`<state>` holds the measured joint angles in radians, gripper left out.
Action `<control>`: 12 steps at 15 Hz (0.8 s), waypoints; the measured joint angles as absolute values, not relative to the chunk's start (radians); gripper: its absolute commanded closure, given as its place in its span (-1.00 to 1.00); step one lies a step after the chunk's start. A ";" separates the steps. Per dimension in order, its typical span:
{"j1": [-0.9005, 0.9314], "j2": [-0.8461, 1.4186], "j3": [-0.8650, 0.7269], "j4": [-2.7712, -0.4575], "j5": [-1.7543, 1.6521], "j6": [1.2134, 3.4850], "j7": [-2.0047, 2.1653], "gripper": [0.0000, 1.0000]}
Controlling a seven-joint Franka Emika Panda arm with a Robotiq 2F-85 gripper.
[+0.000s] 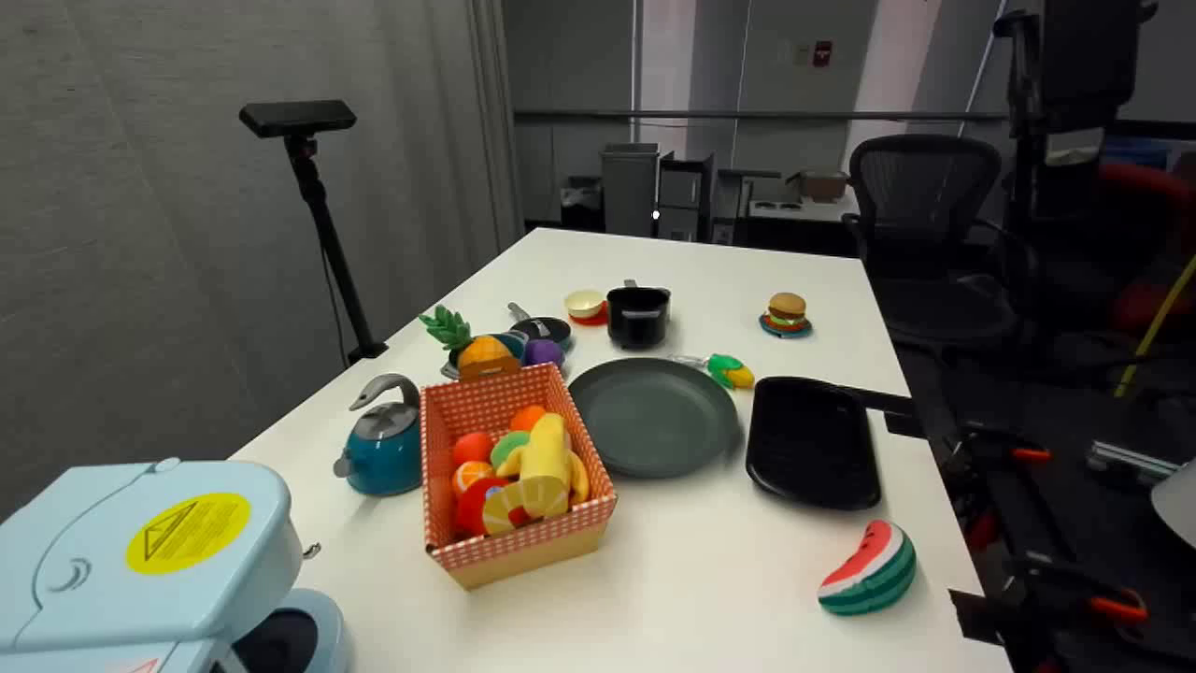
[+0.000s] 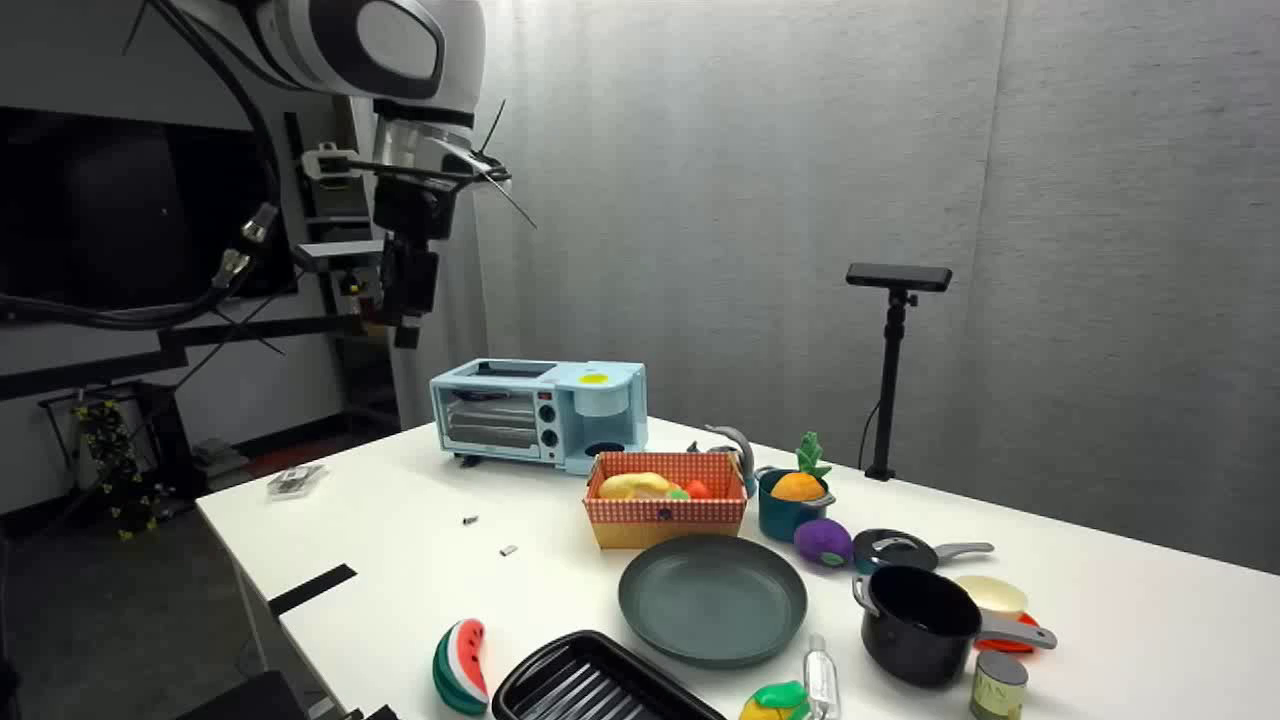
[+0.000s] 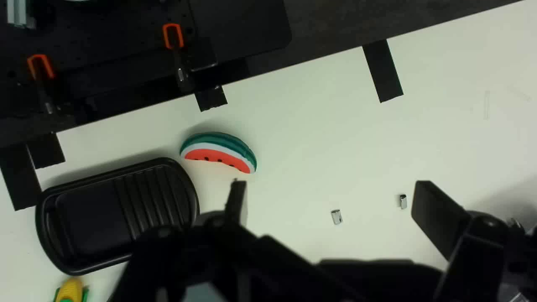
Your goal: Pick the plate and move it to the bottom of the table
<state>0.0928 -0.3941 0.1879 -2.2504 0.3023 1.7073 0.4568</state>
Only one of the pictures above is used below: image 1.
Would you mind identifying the toy lemon slice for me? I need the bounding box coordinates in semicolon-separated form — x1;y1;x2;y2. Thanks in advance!
477;484;526;540

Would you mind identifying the yellow stick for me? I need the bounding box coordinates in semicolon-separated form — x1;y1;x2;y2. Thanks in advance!
1112;256;1196;403

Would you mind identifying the dark grey round plate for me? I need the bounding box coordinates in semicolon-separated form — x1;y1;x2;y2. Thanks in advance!
565;354;748;484

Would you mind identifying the small yellow red bowl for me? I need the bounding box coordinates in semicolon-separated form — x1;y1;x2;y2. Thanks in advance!
560;287;614;331

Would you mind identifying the toy watermelon slice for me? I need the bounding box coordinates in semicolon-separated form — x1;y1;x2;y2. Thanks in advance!
814;516;918;622

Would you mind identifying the toy pineapple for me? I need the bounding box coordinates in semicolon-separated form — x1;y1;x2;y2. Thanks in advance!
418;302;519;378

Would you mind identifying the black toy pot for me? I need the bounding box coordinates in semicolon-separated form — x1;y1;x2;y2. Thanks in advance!
603;277;677;354

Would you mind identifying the green toy lime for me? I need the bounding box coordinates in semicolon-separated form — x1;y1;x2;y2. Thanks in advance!
485;429;533;473

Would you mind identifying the teal toy kettle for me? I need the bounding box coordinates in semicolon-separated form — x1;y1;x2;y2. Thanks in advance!
328;369;425;500

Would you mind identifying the orange basket of toy food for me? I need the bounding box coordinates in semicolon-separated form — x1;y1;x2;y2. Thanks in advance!
418;358;622;595

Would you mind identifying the yellow toy banana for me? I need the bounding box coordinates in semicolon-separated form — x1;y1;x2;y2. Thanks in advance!
517;411;581;523

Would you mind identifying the purple toy eggplant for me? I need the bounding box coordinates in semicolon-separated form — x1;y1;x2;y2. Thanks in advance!
519;333;571;369

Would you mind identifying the red black chair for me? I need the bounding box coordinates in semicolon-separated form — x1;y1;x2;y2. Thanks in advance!
1097;159;1196;342

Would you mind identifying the toy burger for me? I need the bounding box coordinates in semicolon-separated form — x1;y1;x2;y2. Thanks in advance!
755;287;814;342

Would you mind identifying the small grey toy pan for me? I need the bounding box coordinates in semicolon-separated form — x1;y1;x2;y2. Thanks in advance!
504;301;581;352

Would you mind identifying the red toy apple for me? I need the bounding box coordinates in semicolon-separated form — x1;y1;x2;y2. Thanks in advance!
450;474;497;544

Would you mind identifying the black baking tray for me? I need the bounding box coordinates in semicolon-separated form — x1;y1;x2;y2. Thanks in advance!
743;373;889;516

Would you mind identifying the black camera stand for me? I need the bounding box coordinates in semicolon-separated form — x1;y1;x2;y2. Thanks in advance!
281;133;389;367

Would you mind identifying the black equipment stand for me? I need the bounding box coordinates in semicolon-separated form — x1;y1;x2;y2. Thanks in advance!
991;0;1164;240

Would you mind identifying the red toy tomato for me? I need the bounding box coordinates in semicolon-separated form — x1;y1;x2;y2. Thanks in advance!
450;427;497;468

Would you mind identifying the black mesh office chair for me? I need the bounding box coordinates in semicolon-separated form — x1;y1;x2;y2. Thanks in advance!
844;133;1042;352

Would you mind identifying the grey computer tower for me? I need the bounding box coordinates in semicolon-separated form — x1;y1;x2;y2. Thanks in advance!
597;138;661;240

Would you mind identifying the orange toy fruit piece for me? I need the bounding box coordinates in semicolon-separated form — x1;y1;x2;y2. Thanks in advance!
509;401;553;438

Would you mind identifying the black camera bar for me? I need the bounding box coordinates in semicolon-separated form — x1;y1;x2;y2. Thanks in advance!
234;96;360;143

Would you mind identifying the light blue toy oven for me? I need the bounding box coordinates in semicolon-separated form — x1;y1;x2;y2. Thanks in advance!
0;455;360;673

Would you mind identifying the toy corn cob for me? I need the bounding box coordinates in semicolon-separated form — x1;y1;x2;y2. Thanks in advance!
703;352;759;394

